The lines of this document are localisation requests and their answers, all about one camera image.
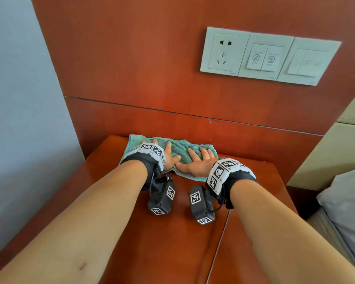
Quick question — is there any striped beige bed base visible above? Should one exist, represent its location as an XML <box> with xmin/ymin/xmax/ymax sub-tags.
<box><xmin>307</xmin><ymin>207</ymin><xmax>355</xmax><ymax>275</ymax></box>

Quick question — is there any teal cleaning cloth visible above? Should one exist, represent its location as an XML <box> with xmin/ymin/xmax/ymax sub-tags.
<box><xmin>119</xmin><ymin>134</ymin><xmax>219</xmax><ymax>182</ymax></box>

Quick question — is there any white bedding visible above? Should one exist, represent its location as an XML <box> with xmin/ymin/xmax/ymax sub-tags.
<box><xmin>316</xmin><ymin>166</ymin><xmax>355</xmax><ymax>263</ymax></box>

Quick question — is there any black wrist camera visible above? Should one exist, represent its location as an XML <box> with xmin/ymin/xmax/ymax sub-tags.
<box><xmin>147</xmin><ymin>174</ymin><xmax>176</xmax><ymax>216</ymax></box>
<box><xmin>188</xmin><ymin>185</ymin><xmax>216</xmax><ymax>225</ymax></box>

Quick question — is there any white plain switch plate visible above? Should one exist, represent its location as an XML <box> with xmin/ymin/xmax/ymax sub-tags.
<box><xmin>277</xmin><ymin>37</ymin><xmax>342</xmax><ymax>86</ymax></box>

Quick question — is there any black left wristband with markers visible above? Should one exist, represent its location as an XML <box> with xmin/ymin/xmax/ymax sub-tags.
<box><xmin>119</xmin><ymin>142</ymin><xmax>166</xmax><ymax>191</ymax></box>

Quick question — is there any black right wristband with markers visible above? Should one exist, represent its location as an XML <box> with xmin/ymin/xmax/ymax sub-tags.
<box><xmin>206</xmin><ymin>157</ymin><xmax>258</xmax><ymax>210</ymax></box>

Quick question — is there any person's left hand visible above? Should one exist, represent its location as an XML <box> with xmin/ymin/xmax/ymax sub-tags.
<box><xmin>152</xmin><ymin>138</ymin><xmax>181</xmax><ymax>171</ymax></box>

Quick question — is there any person's left forearm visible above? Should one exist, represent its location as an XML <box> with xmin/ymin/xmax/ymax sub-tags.
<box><xmin>0</xmin><ymin>160</ymin><xmax>148</xmax><ymax>284</ymax></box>

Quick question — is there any red wooden wall panel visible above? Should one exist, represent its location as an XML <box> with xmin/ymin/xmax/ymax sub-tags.
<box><xmin>30</xmin><ymin>0</ymin><xmax>355</xmax><ymax>185</ymax></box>

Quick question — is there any white power socket plate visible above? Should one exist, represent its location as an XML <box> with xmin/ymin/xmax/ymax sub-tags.
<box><xmin>200</xmin><ymin>27</ymin><xmax>250</xmax><ymax>77</ymax></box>

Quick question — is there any white double button switch plate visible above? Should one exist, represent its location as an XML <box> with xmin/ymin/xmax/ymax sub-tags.
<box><xmin>238</xmin><ymin>32</ymin><xmax>295</xmax><ymax>81</ymax></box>

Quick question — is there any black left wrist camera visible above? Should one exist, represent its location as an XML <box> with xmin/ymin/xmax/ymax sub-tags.
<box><xmin>147</xmin><ymin>174</ymin><xmax>176</xmax><ymax>216</ymax></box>

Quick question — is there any beige padded headboard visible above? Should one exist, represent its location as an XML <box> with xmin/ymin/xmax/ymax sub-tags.
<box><xmin>286</xmin><ymin>82</ymin><xmax>355</xmax><ymax>192</ymax></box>

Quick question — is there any person's right forearm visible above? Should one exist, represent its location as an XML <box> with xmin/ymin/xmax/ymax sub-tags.
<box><xmin>230</xmin><ymin>179</ymin><xmax>355</xmax><ymax>284</ymax></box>

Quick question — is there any red wooden nightstand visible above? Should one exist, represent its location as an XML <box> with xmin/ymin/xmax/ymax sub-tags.
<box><xmin>0</xmin><ymin>135</ymin><xmax>299</xmax><ymax>284</ymax></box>

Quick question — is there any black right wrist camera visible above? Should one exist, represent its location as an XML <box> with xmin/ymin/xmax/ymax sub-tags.
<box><xmin>188</xmin><ymin>185</ymin><xmax>216</xmax><ymax>225</ymax></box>

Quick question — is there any person's right hand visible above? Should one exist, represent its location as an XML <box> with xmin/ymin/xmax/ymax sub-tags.
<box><xmin>175</xmin><ymin>147</ymin><xmax>219</xmax><ymax>178</ymax></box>

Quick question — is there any black wristband with markers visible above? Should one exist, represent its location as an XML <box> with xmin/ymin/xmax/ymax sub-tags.
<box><xmin>119</xmin><ymin>142</ymin><xmax>166</xmax><ymax>191</ymax></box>
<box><xmin>206</xmin><ymin>157</ymin><xmax>258</xmax><ymax>210</ymax></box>

